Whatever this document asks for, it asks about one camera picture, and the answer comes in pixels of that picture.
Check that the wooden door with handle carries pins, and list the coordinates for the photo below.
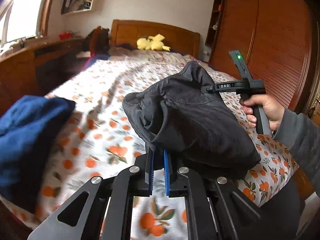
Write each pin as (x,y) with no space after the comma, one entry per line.
(312,107)

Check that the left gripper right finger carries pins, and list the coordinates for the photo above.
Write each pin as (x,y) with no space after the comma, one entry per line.
(166,172)

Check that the grey right sleeve forearm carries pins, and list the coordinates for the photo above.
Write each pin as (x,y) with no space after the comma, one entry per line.
(301,136)

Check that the wooden chair with bag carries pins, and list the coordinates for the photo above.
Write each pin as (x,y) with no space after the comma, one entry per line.
(97,41)

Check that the window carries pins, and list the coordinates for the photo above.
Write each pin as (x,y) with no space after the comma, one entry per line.
(24,19)

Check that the wooden louvered wardrobe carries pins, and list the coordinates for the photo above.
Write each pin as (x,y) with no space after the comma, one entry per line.
(278,41)

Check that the orange print bed sheet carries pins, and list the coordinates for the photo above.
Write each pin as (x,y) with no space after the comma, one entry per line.
(98,140)

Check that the floral quilt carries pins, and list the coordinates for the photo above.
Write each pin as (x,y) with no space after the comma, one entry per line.
(120,53)

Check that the long wooden desk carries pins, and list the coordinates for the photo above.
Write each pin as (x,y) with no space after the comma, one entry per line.
(18,70)

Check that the yellow Pikachu plush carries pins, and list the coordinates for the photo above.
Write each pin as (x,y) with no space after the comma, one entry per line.
(152,43)

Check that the red bowl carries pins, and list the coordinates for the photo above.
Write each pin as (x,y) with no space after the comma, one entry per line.
(65,35)

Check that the black jacket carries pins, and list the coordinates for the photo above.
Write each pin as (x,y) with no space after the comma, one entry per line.
(174,114)

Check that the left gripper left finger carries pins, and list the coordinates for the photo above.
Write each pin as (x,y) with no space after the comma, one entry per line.
(149,170)

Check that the folded blue garment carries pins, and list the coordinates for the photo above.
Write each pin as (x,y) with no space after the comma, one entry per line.
(28,130)

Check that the person's right hand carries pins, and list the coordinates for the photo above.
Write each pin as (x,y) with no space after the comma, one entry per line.
(273,110)

